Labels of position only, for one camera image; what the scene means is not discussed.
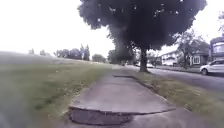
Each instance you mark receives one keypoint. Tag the row of distant trees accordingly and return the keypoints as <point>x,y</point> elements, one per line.
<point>71,53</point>

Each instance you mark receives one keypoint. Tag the small tree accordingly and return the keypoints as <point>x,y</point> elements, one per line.
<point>185,46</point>

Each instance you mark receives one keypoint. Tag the grass field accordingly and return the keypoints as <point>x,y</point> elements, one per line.
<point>43,83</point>

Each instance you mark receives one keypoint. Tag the vehicle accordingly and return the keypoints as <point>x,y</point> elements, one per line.
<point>150,65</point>

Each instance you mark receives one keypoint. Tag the white house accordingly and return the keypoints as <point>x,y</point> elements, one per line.
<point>170,59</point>

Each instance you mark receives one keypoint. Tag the white car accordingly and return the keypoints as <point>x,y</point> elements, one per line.
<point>213,67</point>

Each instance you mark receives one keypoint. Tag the dark house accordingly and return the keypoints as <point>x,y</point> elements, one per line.
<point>217,48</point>

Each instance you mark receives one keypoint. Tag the large dark tree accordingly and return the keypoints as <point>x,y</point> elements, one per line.
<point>144,60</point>

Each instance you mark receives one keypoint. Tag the round bush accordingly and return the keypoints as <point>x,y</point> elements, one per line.
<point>98,58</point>

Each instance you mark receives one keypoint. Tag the grass verge strip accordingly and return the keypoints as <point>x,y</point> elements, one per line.
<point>186,93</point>

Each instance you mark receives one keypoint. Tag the grey asphalt road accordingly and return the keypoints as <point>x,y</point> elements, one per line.
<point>196,80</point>

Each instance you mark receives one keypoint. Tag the grey house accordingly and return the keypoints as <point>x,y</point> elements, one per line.
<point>199,59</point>

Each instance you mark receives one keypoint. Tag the grey concrete sidewalk path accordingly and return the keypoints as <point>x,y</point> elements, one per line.
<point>120,95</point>

